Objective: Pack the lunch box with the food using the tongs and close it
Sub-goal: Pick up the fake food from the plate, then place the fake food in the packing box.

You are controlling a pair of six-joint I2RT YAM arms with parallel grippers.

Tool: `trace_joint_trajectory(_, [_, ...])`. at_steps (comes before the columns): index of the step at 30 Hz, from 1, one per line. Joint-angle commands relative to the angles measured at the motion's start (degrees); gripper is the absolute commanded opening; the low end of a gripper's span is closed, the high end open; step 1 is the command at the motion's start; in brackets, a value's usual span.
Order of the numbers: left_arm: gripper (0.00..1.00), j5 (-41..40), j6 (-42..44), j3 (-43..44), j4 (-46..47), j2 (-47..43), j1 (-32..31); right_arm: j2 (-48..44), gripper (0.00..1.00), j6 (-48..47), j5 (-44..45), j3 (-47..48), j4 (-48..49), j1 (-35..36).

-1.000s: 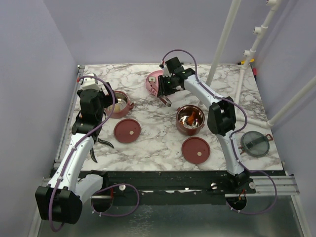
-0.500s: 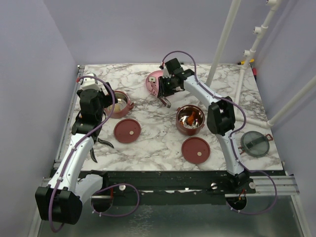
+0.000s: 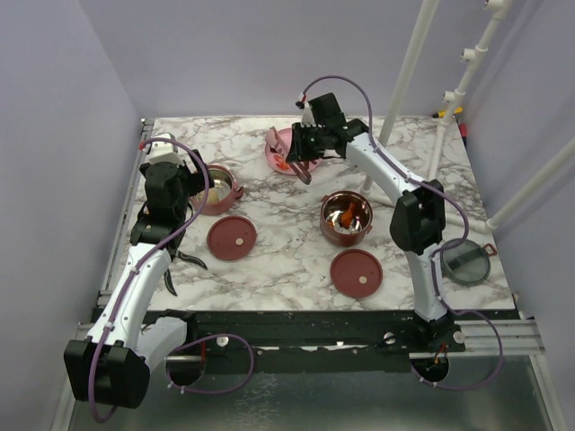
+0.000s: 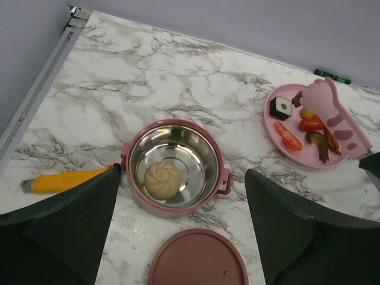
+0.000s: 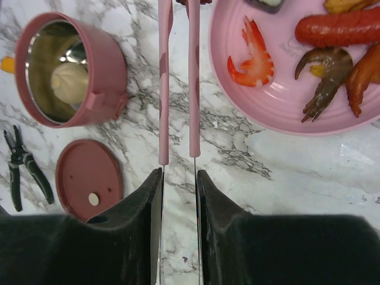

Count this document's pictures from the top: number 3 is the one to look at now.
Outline dark pink round lid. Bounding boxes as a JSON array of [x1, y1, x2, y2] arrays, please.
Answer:
[[207, 215, 257, 261]]

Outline white pipe frame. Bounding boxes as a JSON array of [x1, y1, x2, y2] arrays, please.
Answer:
[[378, 0, 574, 233]]

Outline aluminium table edge rail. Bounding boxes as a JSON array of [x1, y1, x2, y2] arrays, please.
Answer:
[[97, 118, 156, 307]]

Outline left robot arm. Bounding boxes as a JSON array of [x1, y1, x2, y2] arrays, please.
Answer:
[[64, 143, 213, 422]]

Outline pink food tongs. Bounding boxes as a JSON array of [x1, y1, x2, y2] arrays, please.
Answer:
[[266, 128, 312, 185]]

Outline transparent grey pot lid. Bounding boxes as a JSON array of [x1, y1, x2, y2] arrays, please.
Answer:
[[440, 239, 498, 286]]

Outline dark red steel lunch pot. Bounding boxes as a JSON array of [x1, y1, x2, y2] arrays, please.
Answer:
[[319, 190, 374, 247]]

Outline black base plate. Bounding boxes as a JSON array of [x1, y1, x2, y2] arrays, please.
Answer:
[[143, 310, 465, 374]]

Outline green black screwdriver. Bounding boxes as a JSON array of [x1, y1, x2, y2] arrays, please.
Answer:
[[311, 111, 334, 121]]

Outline pink steel lunch pot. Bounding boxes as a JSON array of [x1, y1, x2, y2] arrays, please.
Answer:
[[200, 164, 244, 216]]

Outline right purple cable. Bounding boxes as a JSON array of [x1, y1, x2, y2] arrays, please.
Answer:
[[296, 75, 505, 391]]

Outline white steamed bun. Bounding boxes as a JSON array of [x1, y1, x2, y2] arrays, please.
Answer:
[[199, 188, 220, 205]]

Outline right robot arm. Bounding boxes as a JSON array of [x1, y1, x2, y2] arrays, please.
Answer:
[[286, 119, 447, 351]]

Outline red white shrimp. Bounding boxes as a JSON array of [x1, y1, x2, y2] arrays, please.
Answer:
[[272, 154, 290, 172]]

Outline pink food plate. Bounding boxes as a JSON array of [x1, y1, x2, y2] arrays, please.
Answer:
[[264, 128, 296, 176]]

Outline red braised meat piece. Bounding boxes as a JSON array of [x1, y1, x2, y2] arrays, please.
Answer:
[[340, 202, 356, 229]]

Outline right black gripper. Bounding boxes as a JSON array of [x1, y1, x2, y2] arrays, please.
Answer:
[[286, 123, 326, 164]]

